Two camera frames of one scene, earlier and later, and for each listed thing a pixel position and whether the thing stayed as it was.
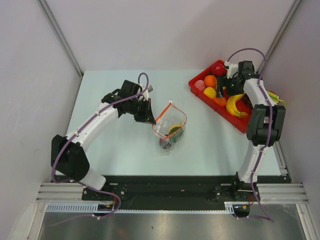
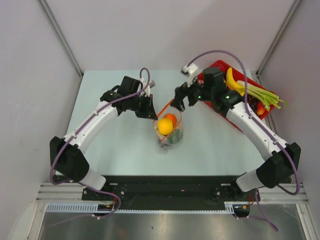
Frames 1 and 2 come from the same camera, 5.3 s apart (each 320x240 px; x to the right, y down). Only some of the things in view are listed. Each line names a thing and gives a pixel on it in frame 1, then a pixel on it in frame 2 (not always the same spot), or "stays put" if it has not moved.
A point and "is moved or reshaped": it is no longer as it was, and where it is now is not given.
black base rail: (169, 189) stays put
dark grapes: (247, 101) stays put
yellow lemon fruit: (210, 92) is moved or reshaped
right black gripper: (225, 81) -> (181, 93)
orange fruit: (210, 81) is moved or reshaped
